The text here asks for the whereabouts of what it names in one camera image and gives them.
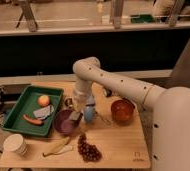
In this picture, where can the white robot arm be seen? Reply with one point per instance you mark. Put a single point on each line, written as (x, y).
(171, 111)

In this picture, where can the white paper cup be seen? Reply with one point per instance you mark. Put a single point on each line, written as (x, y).
(16, 144)

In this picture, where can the dark red grape bunch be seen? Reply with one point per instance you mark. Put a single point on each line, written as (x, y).
(89, 152)

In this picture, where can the red-yellow apple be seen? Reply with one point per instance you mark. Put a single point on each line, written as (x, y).
(43, 100)

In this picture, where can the green box in background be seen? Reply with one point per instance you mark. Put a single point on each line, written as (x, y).
(143, 18)

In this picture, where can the purple bowl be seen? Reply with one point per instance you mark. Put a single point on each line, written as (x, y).
(66, 121)

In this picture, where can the small metal cup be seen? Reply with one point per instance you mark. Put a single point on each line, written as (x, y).
(69, 103)

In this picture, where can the green plastic tray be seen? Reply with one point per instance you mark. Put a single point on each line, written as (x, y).
(27, 104)

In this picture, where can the red-brown bowl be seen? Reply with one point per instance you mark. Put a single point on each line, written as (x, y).
(122, 111)

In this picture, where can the orange sausage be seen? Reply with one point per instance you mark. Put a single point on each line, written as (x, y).
(32, 121)

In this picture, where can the metal spoon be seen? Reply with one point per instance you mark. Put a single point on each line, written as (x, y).
(105, 120)

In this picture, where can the yellow banana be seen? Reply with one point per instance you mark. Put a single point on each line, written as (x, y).
(58, 147)

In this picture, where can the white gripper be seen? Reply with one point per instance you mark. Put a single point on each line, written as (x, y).
(79, 100)

